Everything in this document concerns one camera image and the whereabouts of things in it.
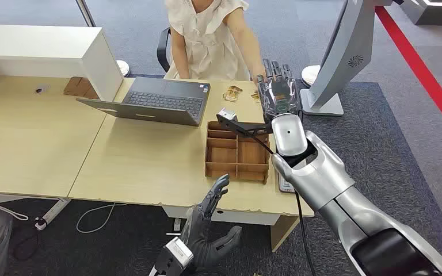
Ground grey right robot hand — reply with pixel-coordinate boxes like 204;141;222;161
256;59;303;124

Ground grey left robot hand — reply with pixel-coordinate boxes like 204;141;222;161
179;174;243;269

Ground gold card in clear sleeve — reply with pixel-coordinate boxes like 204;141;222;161
223;85;243;103

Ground white card reader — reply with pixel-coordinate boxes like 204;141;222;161
278;173;296;194

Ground white round stanchion base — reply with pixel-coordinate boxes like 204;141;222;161
301;64;322;87
116;59;131;78

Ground grey kiosk stand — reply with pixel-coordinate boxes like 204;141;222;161
299;0;393;117

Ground wooden compartment organizer tray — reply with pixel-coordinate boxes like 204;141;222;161
205;121;270;185

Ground dark grey floor carpet mat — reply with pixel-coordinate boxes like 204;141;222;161
0;74;442;276

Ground black office chair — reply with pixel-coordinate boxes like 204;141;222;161
157;26;172;73

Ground dark grey open laptop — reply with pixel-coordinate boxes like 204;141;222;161
76;76;211;127

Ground white power strip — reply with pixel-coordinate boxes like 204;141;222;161
35;198;72;231

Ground grey raised platform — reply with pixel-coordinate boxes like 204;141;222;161
398;0;442;26

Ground brown cardboard pieces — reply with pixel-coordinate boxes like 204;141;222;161
63;76;100;101

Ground metal stanchion pole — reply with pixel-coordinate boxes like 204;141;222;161
75;0;97;28

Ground white desk shelf riser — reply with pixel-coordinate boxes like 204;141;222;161
0;24;124;102

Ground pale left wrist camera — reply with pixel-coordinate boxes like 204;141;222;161
165;236;195;267

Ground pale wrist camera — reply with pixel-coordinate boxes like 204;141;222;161
165;236;195;267
219;108;238;122

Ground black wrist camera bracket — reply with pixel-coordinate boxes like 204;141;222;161
216;112;273;138

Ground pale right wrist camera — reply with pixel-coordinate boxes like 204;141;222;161
219;108;238;122

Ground white floor cable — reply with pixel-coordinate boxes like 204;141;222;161
76;202;128;234

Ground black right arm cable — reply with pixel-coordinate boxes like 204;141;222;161
251;135;317;276

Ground black floor cable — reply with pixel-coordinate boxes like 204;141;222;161
12;224;41;262

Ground white controller cord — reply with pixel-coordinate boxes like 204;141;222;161
0;196;29;222

